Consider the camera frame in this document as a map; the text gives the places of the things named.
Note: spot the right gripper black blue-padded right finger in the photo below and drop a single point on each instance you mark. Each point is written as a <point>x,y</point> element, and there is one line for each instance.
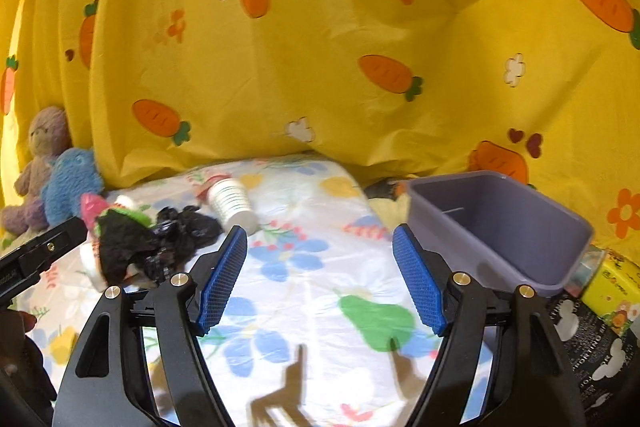
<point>531,382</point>

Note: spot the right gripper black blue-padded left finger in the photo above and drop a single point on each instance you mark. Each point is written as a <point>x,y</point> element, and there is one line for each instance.
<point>106,382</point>

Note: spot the green bubble wrap piece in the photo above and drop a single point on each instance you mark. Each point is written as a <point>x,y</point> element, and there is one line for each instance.
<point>133,214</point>

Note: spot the orange fruit print paper cup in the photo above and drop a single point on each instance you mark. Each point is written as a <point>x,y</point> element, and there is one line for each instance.
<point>124,202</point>

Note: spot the grey plastic trash bin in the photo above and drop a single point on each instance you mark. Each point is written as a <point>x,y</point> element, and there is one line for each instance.
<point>500,231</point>

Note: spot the pink plastic bag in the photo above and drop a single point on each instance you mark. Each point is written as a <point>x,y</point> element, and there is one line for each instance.
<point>91,206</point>

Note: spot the black crumpled plastic bag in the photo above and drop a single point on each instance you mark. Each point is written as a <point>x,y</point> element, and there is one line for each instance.
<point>156,252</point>

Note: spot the blue fuzzy monster plush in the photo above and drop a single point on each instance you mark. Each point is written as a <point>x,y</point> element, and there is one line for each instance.
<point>74,174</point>

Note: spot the yellow tissue box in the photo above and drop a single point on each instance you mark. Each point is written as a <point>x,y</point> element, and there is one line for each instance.
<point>613,293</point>

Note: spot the purple teddy bear plush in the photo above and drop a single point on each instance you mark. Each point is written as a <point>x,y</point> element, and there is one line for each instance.
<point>48,138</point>

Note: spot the red snack wrapper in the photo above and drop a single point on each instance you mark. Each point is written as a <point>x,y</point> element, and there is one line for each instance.
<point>201,190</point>

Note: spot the white green-grid paper cup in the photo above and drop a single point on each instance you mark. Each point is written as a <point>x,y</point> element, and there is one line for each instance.
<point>228,198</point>

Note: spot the yellow carrot print curtain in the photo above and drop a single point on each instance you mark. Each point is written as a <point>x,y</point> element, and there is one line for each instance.
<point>384,87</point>

